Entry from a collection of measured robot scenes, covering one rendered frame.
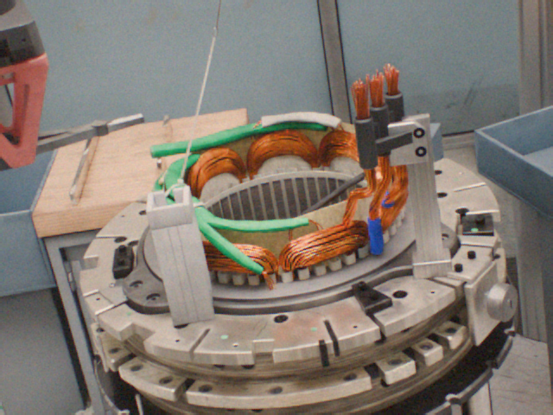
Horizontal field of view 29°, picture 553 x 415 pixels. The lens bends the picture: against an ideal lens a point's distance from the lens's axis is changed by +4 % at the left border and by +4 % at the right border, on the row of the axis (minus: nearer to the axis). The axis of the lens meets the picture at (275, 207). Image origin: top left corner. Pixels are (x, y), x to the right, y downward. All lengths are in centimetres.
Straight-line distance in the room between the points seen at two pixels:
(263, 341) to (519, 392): 49
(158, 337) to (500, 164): 40
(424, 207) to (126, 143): 49
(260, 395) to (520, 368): 51
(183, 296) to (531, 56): 59
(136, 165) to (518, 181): 37
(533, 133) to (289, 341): 43
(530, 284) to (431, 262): 59
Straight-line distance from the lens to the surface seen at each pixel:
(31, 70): 68
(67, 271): 103
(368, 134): 64
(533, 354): 118
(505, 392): 113
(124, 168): 105
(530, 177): 94
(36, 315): 109
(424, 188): 69
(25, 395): 115
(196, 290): 70
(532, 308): 131
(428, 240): 71
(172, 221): 68
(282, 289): 71
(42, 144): 72
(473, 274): 71
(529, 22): 116
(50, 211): 100
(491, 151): 98
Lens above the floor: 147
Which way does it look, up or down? 27 degrees down
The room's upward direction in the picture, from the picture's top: 10 degrees counter-clockwise
